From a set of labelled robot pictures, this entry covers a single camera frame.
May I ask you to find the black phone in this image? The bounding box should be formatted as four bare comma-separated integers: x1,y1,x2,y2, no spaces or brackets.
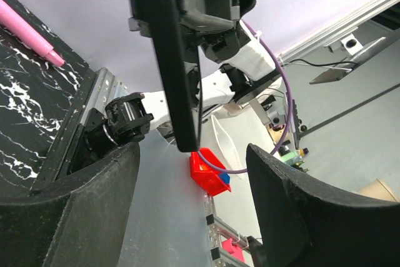
130,0,203,153

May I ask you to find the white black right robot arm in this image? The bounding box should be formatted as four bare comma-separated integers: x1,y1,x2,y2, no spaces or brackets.
99,0,278,152

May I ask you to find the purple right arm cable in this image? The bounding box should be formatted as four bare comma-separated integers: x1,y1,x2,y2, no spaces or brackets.
196,19,294,174

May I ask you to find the red plastic bin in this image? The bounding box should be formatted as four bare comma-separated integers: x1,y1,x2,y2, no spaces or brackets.
189,152,231,196

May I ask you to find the pink marker pen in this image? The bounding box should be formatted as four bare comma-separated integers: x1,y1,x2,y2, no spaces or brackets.
1,0,65,67

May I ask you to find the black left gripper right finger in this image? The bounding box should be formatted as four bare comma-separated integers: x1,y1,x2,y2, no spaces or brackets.
246,144,399,266

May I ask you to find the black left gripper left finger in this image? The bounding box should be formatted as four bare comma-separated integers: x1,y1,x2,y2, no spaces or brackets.
1,143,139,266

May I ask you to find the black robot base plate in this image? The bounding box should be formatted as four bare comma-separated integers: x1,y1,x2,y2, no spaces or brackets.
31,68,128,191

